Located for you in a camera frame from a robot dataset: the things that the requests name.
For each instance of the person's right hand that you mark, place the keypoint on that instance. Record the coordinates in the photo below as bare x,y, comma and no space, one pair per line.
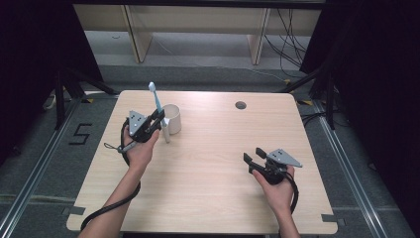
279,195

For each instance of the dark curtain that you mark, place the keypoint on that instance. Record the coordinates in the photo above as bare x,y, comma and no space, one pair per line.
376,82
36,66

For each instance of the white cup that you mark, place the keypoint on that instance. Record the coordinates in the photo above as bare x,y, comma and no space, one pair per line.
173,119

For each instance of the light wooden shelf unit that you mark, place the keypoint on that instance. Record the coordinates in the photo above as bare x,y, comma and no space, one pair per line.
198,23

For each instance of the person's left hand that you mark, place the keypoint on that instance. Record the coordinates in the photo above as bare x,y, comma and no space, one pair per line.
142,153

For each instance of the black metal stand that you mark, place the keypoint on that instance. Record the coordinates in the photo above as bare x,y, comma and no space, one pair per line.
64,95
325,89

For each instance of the yellow floor tape piece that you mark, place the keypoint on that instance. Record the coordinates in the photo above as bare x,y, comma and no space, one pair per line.
305,102
88,100

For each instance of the metal floor rail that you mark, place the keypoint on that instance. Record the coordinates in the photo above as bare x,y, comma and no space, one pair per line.
33,172
350,172

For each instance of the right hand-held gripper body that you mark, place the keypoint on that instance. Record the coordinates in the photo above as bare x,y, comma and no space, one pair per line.
275,167

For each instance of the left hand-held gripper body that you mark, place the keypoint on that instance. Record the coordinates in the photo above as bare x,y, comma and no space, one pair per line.
138,127

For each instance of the light blue toothbrush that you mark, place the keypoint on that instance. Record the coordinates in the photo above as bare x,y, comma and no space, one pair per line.
157,100

